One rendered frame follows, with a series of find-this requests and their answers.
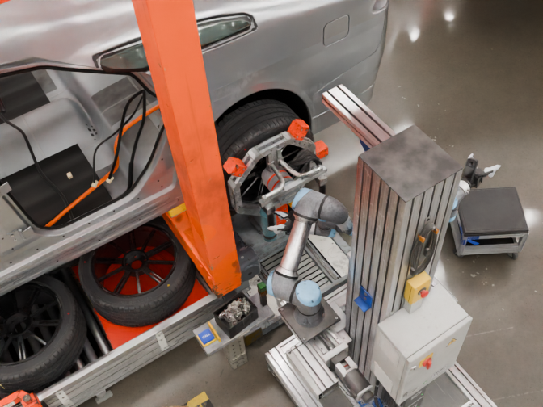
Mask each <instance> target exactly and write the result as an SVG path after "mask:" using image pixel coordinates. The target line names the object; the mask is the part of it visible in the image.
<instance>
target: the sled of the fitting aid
mask: <svg viewBox="0 0 543 407"><path fill-rule="evenodd" d="M288 238H289V235H284V236H282V237H280V238H279V239H277V240H275V241H273V242H272V243H270V244H268V245H266V246H264V247H263V248H262V249H260V250H257V251H255V253H256V254H257V255H258V256H259V261H260V262H261V261H263V260H264V259H265V258H268V257H270V256H271V255H273V254H274V253H276V252H278V251H280V250H282V249H283V248H285V247H286V245H287V243H288Z"/></svg>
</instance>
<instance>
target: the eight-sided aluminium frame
mask: <svg viewBox="0 0 543 407"><path fill-rule="evenodd" d="M289 144H290V145H295V146H298V147H302V148H304V149H308V150H309V151H311V152H312V153H314V154H315V155H316V145H315V144H314V143H313V142H312V141H311V140H310V139H309V138H307V137H304V139H303V140H302V141H300V140H295V138H294V137H293V136H292V135H291V134H290V133H289V132H281V133H280V134H279V135H277V136H274V137H273V138H271V139H269V140H267V141H264V142H263V143H262V144H260V145H257V146H255V147H253V148H252V149H250V150H249V151H248V152H247V153H246V156H245V157H244V158H243V160H242V161H243V163H244V164H245V165H246V166H247V169H246V170H245V172H244V173H243V175H242V177H237V176H233V175H232V176H231V177H229V180H228V186H229V195H230V200H231V205H232V207H233V209H234V210H235V211H236V213H240V214H247V215H253V216H260V212H259V211H260V209H261V207H260V206H259V205H258V204H254V203H244V202H242V198H241V192H240V186H241V185H242V183H243V182H244V180H245V179H246V177H247V176H248V174H249V173H250V172H251V171H252V169H253V168H254V166H255V164H256V163H257V162H258V160H259V159H261V158H263V157H266V156H267V155H268V154H269V153H273V152H275V151H276V150H277V149H281V148H283V147H285V146H286V145H289ZM315 167H316V163H315V162H314V161H310V162H308V163H305V164H304V166H303V168H302V169H301V171H300V172H299V173H305V172H307V171H309V170H312V169H313V168H315ZM272 203H273V204H274V205H275V209H277V208H279V207H281V206H282V205H283V204H282V203H281V202H280V201H279V200H278V199H277V200H275V201H273V202H272Z"/></svg>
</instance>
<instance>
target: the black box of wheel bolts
mask: <svg viewBox="0 0 543 407"><path fill-rule="evenodd" d="M213 316H214V318H215V322H216V323H217V324H218V326H219V327H220V328H221V329H222V330H223V331H224V332H225V333H226V335H227V336H228V337H229V338H230V339H232V338H233V337H235V336H236V335H237V334H239V333H240V332H241V331H242V330H244V329H245V328H246V327H247V326H248V325H250V324H251V323H252V322H253V321H255V320H256V319H257V318H259V315H258V309H257V307H256V306H255V305H254V303H253V302H252V301H251V300H250V299H249V298H248V297H247V296H246V295H245V294H244V293H243V292H242V291H240V292H239V293H238V294H237V295H236V296H234V297H233V298H231V299H230V300H229V301H227V302H226V303H225V304H223V305H222V306H221V307H220V308H218V309H217V310H216V311H215V312H213Z"/></svg>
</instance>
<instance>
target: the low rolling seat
mask: <svg viewBox="0 0 543 407"><path fill-rule="evenodd" d="M448 227H451V228H452V234H453V238H454V241H455V245H456V247H455V248H454V250H453V253H454V254H455V255H456V256H457V257H459V258H462V257H463V256H464V255H468V254H500V253H507V255H508V257H509V258H511V259H513V260H515V259H517V258H518V254H517V252H521V250H522V249H523V247H524V243H525V242H526V240H527V238H528V235H529V233H528V231H529V228H528V223H527V221H526V218H525V215H524V211H523V208H522V205H521V202H520V198H519V196H518V192H517V190H516V187H493V188H478V189H471V190H470V191H469V194H467V195H466V196H465V197H464V198H463V199H462V201H461V202H460V203H459V207H458V209H457V215H456V217H455V219H454V220H453V221H452V222H448Z"/></svg>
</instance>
